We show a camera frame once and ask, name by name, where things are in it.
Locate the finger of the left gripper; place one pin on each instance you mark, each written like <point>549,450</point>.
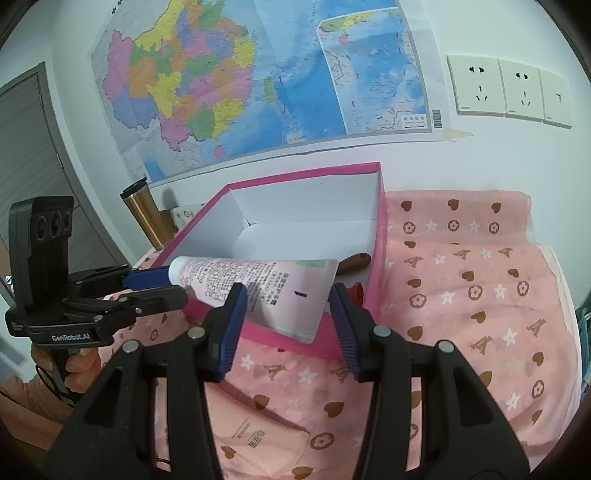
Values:
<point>124,310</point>
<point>118,278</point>

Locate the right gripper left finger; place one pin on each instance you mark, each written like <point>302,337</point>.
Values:
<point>145,416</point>

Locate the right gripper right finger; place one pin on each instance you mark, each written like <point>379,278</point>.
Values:
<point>430,415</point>

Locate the pink white cream tube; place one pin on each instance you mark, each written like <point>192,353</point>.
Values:
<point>287,297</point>

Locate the red plastic tool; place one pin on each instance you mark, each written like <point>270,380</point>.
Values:
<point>356,294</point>

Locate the left hand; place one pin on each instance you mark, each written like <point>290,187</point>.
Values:
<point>82,368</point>

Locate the gold thermos cup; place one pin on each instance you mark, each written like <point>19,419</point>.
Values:
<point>157,225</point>

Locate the grey door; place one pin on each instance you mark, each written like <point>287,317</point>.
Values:
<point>34,162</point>

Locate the pink patterned cloth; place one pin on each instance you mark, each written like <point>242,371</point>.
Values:
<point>459,265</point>

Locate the pink cardboard box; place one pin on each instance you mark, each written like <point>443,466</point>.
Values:
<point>328,213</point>

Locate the black tracking camera left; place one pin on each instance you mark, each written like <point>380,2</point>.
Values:
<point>39,230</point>

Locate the wall map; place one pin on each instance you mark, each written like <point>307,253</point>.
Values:
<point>192,86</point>

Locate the white wall socket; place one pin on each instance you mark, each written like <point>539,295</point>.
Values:
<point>522,89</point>
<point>477,85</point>

